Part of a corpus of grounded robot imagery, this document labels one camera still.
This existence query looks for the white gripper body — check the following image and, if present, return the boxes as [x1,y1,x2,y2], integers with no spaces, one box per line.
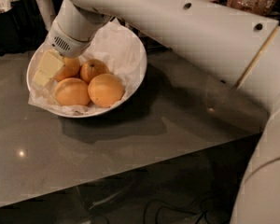
[48,21,92,58]

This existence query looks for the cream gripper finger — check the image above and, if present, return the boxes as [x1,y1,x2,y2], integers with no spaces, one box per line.
[33,49,64,87]

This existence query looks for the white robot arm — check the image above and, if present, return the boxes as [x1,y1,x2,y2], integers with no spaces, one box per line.
[49,0,280,224]

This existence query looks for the white bowl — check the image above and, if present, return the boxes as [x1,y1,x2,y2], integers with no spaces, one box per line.
[26,20,148,119]

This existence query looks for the orange with stem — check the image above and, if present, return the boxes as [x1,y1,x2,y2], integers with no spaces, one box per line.
[79,59,110,83]

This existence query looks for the white cup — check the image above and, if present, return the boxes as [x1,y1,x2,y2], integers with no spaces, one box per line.
[35,0,56,31]

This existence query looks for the white paper liner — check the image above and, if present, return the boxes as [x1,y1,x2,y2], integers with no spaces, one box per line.
[27,18,147,117]

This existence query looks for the black floor cables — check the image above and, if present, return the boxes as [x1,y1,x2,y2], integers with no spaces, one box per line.
[74,189,234,224]

